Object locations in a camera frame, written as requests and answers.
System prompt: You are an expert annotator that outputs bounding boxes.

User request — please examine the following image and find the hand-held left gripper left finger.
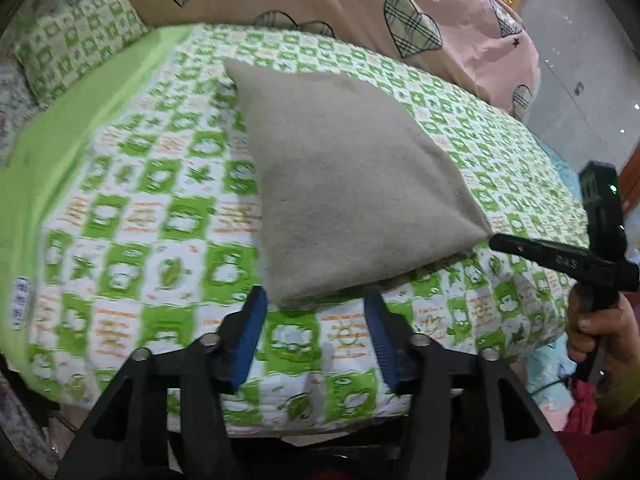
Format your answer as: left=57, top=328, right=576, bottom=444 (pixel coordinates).
left=57, top=286, right=268, bottom=480

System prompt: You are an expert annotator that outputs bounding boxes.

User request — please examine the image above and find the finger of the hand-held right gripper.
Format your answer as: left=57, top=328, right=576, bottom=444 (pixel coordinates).
left=489, top=232, right=552, bottom=273

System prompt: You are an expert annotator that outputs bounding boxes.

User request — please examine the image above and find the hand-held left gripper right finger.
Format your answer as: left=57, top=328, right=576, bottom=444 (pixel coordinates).
left=365, top=292, right=576, bottom=480

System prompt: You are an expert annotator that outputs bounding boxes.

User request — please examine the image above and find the beige knitted sweater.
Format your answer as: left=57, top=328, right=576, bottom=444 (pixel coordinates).
left=223, top=57, right=493, bottom=311

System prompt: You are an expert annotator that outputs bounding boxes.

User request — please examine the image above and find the person's right forearm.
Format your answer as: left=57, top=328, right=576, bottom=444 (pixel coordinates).
left=592, top=357, right=640, bottom=433

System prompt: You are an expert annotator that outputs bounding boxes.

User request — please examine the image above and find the person's right hand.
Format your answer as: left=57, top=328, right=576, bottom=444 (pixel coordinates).
left=568, top=290, right=640, bottom=377

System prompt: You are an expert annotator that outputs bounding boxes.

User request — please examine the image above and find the light blue cloth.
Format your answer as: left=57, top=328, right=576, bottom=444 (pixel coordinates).
left=515, top=145, right=593, bottom=433

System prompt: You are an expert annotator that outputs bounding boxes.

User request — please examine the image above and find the green patterned bedsheet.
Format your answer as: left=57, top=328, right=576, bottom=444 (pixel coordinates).
left=0, top=22, right=596, bottom=436

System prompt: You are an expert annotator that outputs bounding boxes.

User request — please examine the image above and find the red cloth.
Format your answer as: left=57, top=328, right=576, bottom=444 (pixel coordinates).
left=562, top=380, right=640, bottom=480

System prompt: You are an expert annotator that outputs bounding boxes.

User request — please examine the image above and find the white sheet label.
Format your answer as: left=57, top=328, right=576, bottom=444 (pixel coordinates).
left=11, top=275, right=32, bottom=331

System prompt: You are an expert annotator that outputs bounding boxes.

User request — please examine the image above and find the green patterned pillow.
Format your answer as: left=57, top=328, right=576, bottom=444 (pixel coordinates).
left=14, top=0, right=151, bottom=103

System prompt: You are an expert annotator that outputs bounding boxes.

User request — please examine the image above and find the black cable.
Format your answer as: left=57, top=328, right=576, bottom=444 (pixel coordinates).
left=525, top=372, right=578, bottom=397

